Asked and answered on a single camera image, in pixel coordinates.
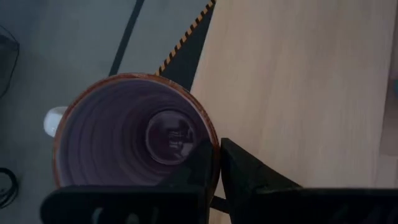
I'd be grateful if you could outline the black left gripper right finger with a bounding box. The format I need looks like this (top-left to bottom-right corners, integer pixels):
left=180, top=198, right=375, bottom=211
left=220, top=138, right=398, bottom=224

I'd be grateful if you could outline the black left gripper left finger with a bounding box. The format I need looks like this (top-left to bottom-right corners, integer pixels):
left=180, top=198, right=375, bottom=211
left=40, top=139, right=216, bottom=224

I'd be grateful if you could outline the purple ribbed mug white handle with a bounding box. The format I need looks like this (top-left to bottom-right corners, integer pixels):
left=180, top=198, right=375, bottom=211
left=43, top=73, right=221, bottom=200

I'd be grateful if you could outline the black ramp orange striped edge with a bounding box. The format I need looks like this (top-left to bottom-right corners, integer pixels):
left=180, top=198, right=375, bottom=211
left=154, top=0, right=218, bottom=93

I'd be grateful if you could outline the coiled black cable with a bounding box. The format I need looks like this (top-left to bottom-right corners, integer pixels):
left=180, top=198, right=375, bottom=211
left=0, top=167, right=19, bottom=210

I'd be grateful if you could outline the thin black floor wire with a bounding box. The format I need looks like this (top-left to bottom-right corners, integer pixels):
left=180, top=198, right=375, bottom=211
left=0, top=25, right=21, bottom=98

